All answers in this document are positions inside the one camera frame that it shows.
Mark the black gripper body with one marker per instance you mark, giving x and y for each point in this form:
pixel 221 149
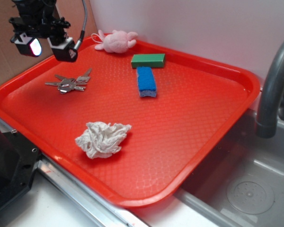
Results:
pixel 36 20

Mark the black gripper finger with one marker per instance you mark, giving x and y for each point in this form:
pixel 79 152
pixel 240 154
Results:
pixel 65 51
pixel 26 45

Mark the silver key bunch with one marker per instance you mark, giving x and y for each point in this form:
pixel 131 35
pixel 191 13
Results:
pixel 66 85

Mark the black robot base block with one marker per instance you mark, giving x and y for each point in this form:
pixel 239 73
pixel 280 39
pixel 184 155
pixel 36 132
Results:
pixel 18 162

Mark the brown cardboard panel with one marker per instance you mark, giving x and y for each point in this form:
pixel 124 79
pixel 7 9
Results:
pixel 12 62

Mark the pink plush toy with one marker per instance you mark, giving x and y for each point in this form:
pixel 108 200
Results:
pixel 116 42

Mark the blue sponge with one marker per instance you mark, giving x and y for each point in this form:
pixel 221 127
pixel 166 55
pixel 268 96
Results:
pixel 146 82

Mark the green rectangular block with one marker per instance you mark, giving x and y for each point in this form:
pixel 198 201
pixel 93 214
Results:
pixel 148 60

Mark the crumpled white cloth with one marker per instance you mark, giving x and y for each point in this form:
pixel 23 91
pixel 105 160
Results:
pixel 102 140

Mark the red plastic tray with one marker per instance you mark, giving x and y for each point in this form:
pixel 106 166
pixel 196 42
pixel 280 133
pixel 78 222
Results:
pixel 198 101

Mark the grey toy faucet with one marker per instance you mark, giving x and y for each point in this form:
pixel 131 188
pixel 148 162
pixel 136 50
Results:
pixel 271 104

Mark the grey toy sink basin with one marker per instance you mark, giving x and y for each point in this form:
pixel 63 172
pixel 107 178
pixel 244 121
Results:
pixel 240 183

